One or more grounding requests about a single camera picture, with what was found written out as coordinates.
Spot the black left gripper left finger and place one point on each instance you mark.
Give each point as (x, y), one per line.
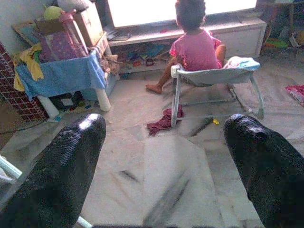
(54, 171)

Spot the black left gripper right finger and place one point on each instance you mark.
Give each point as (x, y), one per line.
(268, 171)

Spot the small yellow toy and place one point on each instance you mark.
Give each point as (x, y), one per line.
(215, 121)

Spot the white round-leg table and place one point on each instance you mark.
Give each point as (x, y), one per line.
(103, 101)

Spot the red brick pillar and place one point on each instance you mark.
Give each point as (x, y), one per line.
(16, 92)

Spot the blue table cloth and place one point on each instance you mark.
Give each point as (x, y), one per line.
(64, 73)

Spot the yellow cloth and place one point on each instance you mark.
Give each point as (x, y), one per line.
(31, 61)

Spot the pale folded cloth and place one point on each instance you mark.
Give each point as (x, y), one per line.
(240, 63)

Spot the maroon cloth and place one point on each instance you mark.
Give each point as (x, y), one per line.
(165, 121)

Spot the purple patterned box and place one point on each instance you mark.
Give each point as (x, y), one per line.
(61, 45)

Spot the green plastic toy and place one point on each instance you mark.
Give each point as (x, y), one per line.
(275, 42)

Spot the white television bench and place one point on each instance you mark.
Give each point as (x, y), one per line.
(237, 35)

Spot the child in pink shirt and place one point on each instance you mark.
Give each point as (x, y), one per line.
(197, 50)

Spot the pink water bottle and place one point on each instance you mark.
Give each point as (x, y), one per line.
(71, 31)

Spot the colourful picture board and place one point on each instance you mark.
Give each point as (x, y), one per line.
(23, 31)

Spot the brown cardboard box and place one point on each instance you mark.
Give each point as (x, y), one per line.
(89, 25)

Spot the green plush toy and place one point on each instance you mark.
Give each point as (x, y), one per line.
(52, 12)

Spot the grey plush toy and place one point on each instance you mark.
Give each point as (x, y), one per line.
(73, 4)

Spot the flat screen television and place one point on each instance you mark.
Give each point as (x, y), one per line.
(142, 12)

